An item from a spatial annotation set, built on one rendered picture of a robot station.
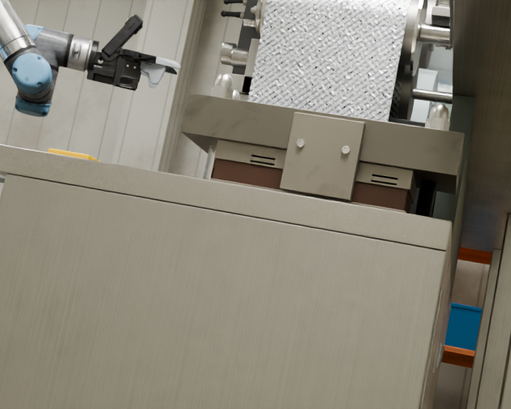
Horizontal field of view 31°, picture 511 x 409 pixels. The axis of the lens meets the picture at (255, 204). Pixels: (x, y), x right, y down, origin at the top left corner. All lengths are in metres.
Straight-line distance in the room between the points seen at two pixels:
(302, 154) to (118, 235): 0.28
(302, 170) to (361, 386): 0.30
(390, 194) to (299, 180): 0.13
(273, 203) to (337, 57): 0.39
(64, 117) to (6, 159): 4.71
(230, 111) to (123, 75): 0.76
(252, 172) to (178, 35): 4.39
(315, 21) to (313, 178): 0.38
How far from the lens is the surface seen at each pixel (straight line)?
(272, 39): 1.59
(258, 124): 1.34
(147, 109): 5.64
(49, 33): 2.11
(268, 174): 1.34
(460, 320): 4.37
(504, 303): 2.67
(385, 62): 1.55
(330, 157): 1.30
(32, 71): 1.93
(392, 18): 1.57
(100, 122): 5.97
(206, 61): 5.82
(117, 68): 2.09
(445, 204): 1.51
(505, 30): 1.23
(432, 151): 1.31
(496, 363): 2.66
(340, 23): 1.58
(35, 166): 1.37
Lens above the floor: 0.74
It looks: 6 degrees up
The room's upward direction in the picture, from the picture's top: 11 degrees clockwise
